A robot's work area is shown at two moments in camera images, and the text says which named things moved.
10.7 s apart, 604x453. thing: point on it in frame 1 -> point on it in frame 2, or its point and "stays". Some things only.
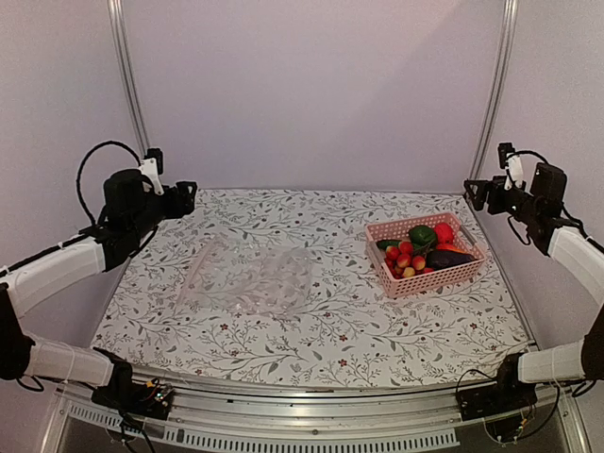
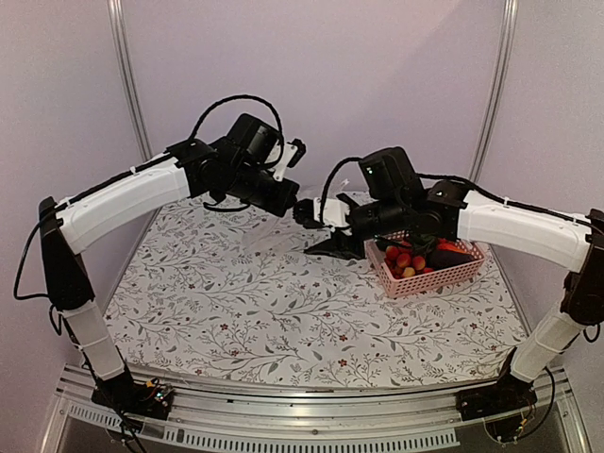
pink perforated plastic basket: x=398 y=229 stays
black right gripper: x=495 y=186 -> x=337 y=244
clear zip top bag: x=245 y=276 -> x=283 y=236
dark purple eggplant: x=444 y=259 stays
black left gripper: x=186 y=206 -> x=282 y=202
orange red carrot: x=447 y=244 stays
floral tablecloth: x=357 y=332 stays
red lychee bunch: x=403 y=262 stays
